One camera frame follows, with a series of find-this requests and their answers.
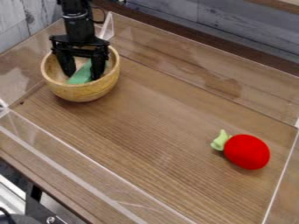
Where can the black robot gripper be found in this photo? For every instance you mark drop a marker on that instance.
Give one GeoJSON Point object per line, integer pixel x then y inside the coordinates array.
{"type": "Point", "coordinates": [78, 42]}

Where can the green foam block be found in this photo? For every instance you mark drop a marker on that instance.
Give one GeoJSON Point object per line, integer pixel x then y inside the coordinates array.
{"type": "Point", "coordinates": [81, 76]}

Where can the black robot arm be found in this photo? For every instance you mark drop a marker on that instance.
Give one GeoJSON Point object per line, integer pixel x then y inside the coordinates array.
{"type": "Point", "coordinates": [72, 6]}

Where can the brown wooden bowl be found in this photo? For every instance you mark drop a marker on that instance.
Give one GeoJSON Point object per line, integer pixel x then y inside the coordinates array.
{"type": "Point", "coordinates": [82, 92]}

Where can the red plush tomato toy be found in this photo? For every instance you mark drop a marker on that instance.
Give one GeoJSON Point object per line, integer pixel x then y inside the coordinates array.
{"type": "Point", "coordinates": [244, 150]}

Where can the clear acrylic corner bracket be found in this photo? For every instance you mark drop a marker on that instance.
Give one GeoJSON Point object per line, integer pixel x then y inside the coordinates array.
{"type": "Point", "coordinates": [105, 30]}

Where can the black metal table bracket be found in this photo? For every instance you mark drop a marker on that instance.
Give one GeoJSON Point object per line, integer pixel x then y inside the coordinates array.
{"type": "Point", "coordinates": [46, 210]}

